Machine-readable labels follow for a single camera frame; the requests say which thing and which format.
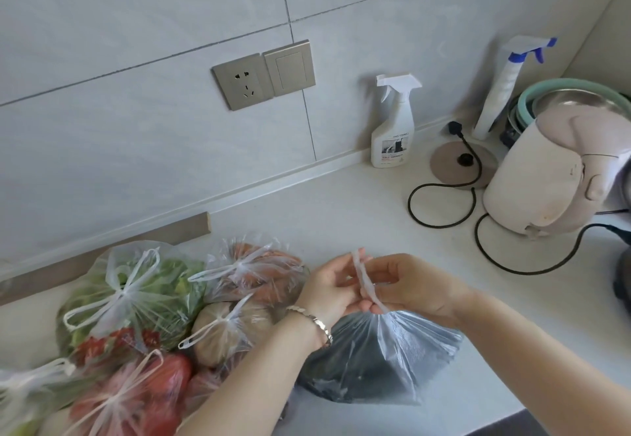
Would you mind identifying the person's right hand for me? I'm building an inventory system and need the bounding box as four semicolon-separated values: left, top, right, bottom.
361;254;475;328

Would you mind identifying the person's left hand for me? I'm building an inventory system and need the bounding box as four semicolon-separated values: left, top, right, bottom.
296;252;373;328

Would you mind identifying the plastic bag of dark eggplants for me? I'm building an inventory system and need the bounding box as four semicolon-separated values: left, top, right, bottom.
295;247;465;407

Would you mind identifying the person's right forearm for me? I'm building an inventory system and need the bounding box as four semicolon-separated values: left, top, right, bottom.
451;289;631;436

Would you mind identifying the person's left forearm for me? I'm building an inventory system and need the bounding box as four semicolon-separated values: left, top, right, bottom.
176;303;342;436

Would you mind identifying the plastic bag of carrots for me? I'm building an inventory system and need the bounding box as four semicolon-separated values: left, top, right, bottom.
187;237;310;309

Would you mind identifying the round kettle base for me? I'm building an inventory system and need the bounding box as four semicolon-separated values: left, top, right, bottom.
429;139;500;190

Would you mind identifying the white spray bottle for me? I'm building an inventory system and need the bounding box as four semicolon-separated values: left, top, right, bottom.
370;74;423;169

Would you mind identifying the plastic bag of potatoes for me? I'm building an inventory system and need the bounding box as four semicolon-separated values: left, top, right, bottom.
177;294;278;368

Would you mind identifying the cream electric kettle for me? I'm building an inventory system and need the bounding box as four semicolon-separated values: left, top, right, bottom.
482;103;631;240

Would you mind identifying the plastic bag of green vegetables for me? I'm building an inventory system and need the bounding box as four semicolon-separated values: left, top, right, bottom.
56;241;209;355

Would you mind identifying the spray bottle with blue trigger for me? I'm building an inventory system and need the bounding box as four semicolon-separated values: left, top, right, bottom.
472;35;559;141

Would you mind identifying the plastic bag of red tomatoes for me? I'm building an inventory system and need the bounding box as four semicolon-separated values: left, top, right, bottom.
68;349;227;436

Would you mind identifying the stainless steel bowl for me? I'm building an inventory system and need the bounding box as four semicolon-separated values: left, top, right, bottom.
531;87;631;122

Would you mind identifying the plastic bag of red chilies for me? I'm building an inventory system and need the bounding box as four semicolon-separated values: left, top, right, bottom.
73;326;164;370

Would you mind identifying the white tied plastic bag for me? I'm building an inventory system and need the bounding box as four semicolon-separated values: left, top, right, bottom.
0;358;77;436

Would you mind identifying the black kettle base cable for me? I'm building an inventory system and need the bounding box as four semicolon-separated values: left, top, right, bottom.
407;121;483;229

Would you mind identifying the silver bracelet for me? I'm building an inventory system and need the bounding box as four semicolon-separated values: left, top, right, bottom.
286;304;334;349

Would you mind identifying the black appliance cable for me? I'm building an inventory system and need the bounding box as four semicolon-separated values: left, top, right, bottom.
474;208;631;275

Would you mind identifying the silver wall switch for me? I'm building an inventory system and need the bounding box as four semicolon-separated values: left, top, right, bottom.
262;39;316;99

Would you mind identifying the silver wall socket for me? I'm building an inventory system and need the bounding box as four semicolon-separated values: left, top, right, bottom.
211;53;275;112

